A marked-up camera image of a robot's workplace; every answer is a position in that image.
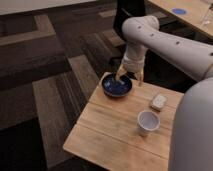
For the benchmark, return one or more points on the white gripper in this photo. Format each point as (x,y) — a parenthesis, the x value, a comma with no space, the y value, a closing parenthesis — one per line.
(130,65)

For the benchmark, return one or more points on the white sponge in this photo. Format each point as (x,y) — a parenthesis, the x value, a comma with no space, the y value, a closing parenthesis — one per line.
(158,102)

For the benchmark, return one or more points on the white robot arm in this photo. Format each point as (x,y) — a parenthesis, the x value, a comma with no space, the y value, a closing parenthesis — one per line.
(191,145)

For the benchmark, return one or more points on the dark blue ceramic bowl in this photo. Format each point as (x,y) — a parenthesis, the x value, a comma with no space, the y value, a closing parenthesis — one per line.
(116,88)

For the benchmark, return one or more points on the white ceramic cup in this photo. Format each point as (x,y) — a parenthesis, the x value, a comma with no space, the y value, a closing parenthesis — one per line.
(147,122)

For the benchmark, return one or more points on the black office chair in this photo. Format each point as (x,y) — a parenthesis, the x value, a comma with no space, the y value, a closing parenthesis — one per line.
(137,8)

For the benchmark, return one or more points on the blue round disc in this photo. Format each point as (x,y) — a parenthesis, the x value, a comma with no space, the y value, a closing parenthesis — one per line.
(179,11)

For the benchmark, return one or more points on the light wooden desk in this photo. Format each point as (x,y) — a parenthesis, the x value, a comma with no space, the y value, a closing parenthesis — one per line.
(195,11)

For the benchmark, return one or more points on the clear glass object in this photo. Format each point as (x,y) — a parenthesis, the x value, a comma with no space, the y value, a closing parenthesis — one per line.
(208,13)

